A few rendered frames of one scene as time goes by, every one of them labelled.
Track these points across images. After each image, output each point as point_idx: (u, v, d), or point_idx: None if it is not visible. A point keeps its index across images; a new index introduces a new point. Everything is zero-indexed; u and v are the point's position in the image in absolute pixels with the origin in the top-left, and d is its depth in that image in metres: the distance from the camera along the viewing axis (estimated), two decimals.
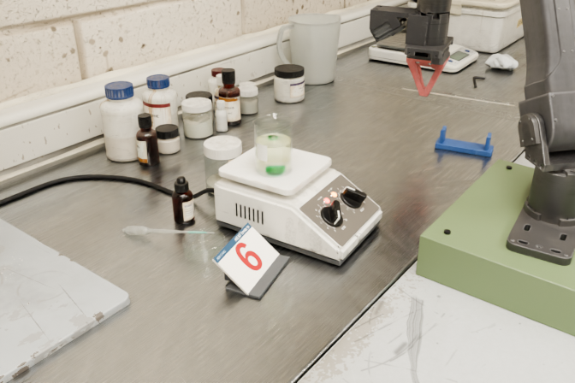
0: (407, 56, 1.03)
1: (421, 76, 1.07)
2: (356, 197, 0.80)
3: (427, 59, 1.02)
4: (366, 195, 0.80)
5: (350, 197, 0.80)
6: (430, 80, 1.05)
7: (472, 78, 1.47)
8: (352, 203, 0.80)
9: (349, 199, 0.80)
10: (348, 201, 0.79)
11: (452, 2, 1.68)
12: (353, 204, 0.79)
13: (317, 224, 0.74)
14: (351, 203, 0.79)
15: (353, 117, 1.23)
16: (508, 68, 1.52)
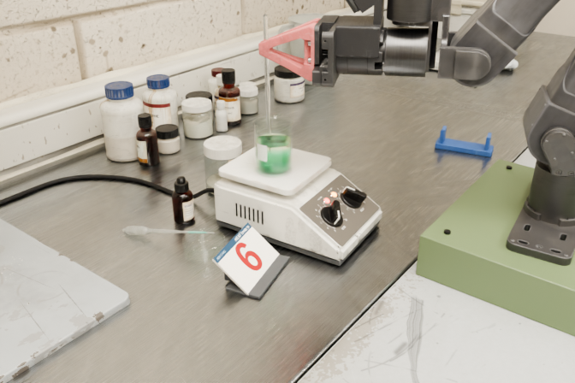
0: (316, 28, 0.68)
1: (286, 40, 0.73)
2: (356, 197, 0.80)
3: (316, 58, 0.70)
4: (366, 195, 0.80)
5: (350, 197, 0.80)
6: (284, 60, 0.72)
7: None
8: (352, 203, 0.80)
9: (349, 199, 0.80)
10: (348, 201, 0.79)
11: (452, 2, 1.68)
12: (353, 204, 0.79)
13: (317, 224, 0.74)
14: (351, 203, 0.79)
15: (353, 117, 1.23)
16: (508, 68, 1.52)
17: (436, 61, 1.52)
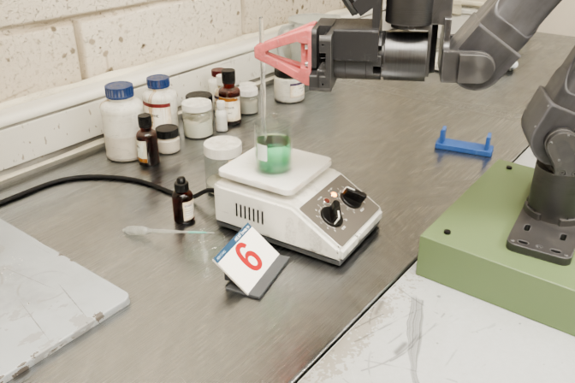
0: (312, 32, 0.67)
1: (282, 43, 0.71)
2: (356, 197, 0.80)
3: (312, 61, 0.68)
4: (366, 195, 0.80)
5: (350, 197, 0.80)
6: (280, 64, 0.71)
7: None
8: (352, 203, 0.80)
9: (349, 199, 0.80)
10: (348, 201, 0.79)
11: None
12: (353, 204, 0.79)
13: (317, 224, 0.74)
14: (351, 203, 0.79)
15: (353, 117, 1.23)
16: (508, 68, 1.52)
17: (436, 61, 1.52)
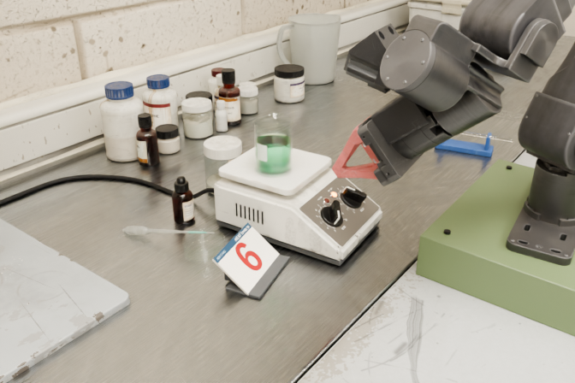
0: (359, 128, 0.63)
1: (352, 152, 0.68)
2: (356, 197, 0.80)
3: (377, 156, 0.63)
4: (366, 195, 0.80)
5: (350, 197, 0.80)
6: (358, 172, 0.67)
7: None
8: (352, 203, 0.80)
9: (349, 199, 0.80)
10: (348, 201, 0.79)
11: (452, 2, 1.68)
12: (353, 204, 0.79)
13: (317, 224, 0.74)
14: (351, 203, 0.79)
15: (353, 117, 1.23)
16: None
17: None
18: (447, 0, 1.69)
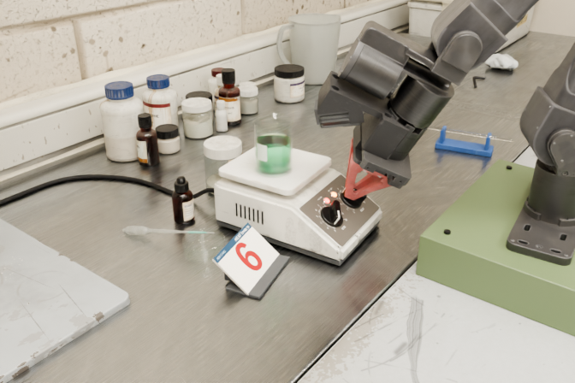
0: (355, 161, 0.73)
1: None
2: None
3: (380, 172, 0.73)
4: (366, 195, 0.80)
5: None
6: (369, 189, 0.77)
7: (472, 78, 1.47)
8: (352, 203, 0.80)
9: (349, 199, 0.80)
10: (348, 201, 0.79)
11: (452, 2, 1.68)
12: (353, 204, 0.79)
13: (317, 224, 0.74)
14: (351, 203, 0.79)
15: None
16: (508, 68, 1.52)
17: None
18: (447, 0, 1.69)
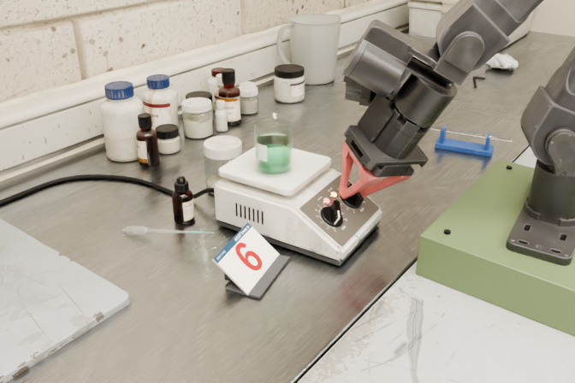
0: (346, 139, 0.75)
1: None
2: (352, 197, 0.79)
3: (358, 159, 0.73)
4: (362, 199, 0.79)
5: None
6: (352, 185, 0.76)
7: (472, 78, 1.47)
8: (346, 198, 0.80)
9: None
10: None
11: (452, 2, 1.68)
12: (346, 199, 0.79)
13: (317, 224, 0.74)
14: (345, 197, 0.80)
15: (353, 117, 1.23)
16: (508, 68, 1.52)
17: None
18: (447, 0, 1.69)
